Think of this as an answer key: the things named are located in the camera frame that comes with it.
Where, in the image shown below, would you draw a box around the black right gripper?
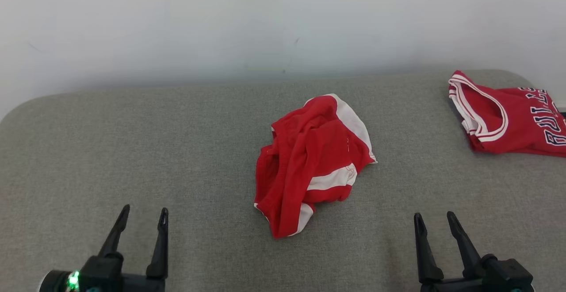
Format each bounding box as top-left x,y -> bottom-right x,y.
413,211 -> 535,292

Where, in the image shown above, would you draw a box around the grey fabric sofa cushion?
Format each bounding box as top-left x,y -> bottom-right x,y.
0,69 -> 566,292

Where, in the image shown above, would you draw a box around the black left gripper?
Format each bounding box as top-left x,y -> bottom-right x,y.
38,204 -> 170,292

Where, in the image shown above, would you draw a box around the red basketball jersey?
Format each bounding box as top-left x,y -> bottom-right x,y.
448,70 -> 566,158

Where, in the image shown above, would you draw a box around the red shorts with white stripes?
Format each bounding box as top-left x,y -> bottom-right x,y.
253,93 -> 378,239

